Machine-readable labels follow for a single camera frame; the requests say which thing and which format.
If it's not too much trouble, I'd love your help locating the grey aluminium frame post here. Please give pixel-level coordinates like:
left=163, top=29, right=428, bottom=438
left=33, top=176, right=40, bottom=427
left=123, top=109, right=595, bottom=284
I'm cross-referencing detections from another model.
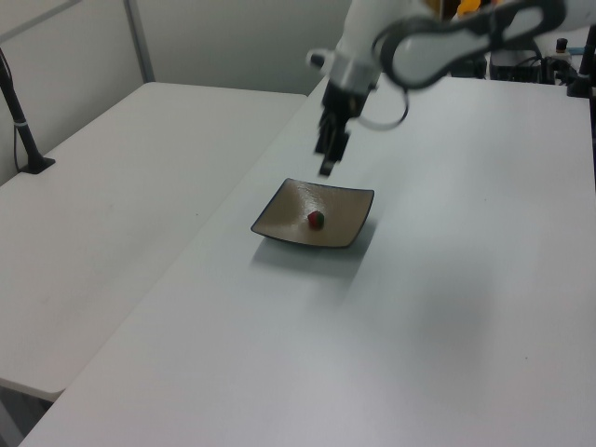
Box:
left=122, top=0, right=156, bottom=86

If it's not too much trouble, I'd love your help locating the black electronics box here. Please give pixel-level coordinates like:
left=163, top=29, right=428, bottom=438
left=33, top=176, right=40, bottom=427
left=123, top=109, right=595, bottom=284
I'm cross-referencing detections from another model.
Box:
left=487, top=42, right=549, bottom=84

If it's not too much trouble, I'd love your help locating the black clamp stand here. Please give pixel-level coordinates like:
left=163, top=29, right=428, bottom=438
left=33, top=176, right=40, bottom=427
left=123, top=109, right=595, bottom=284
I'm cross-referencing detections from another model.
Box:
left=564, top=26, right=596, bottom=99

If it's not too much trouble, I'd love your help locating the black pole with white band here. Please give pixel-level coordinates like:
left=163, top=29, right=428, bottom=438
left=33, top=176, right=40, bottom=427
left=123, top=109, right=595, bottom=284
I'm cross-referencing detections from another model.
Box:
left=0, top=46, right=57, bottom=175

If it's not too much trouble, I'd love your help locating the square beige ceramic plate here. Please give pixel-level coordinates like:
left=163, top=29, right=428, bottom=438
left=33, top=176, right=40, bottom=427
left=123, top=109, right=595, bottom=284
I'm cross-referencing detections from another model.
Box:
left=250, top=177, right=376, bottom=250

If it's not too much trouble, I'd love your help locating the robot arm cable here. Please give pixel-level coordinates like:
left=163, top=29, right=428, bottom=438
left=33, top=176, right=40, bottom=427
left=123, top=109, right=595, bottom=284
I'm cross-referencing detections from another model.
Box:
left=357, top=87, right=412, bottom=133

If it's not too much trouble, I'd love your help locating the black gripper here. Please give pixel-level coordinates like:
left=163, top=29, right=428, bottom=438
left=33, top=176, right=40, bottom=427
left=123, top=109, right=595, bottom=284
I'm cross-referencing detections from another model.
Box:
left=315, top=82, right=373, bottom=178

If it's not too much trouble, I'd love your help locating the grey aluminium frame rail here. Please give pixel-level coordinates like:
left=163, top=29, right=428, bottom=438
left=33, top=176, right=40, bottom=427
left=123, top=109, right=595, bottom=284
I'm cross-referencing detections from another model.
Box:
left=0, top=0, right=86, bottom=43

